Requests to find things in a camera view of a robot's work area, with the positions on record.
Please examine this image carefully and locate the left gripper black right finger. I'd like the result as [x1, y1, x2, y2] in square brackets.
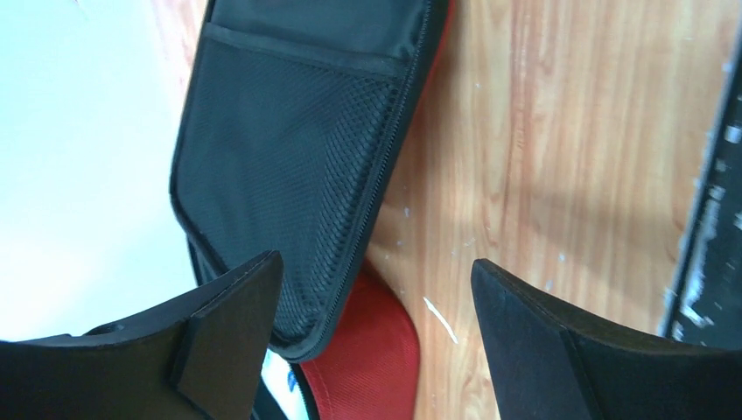
[471, 258, 741, 420]

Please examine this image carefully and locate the white blue swab packet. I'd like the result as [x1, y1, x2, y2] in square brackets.
[261, 350, 310, 420]

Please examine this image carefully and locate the red black medicine kit case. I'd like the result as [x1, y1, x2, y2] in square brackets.
[170, 1, 452, 419]

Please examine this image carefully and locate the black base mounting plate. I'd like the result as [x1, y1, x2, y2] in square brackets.
[658, 49, 741, 350]

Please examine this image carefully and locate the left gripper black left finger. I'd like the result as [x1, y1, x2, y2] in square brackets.
[1, 251, 284, 419]

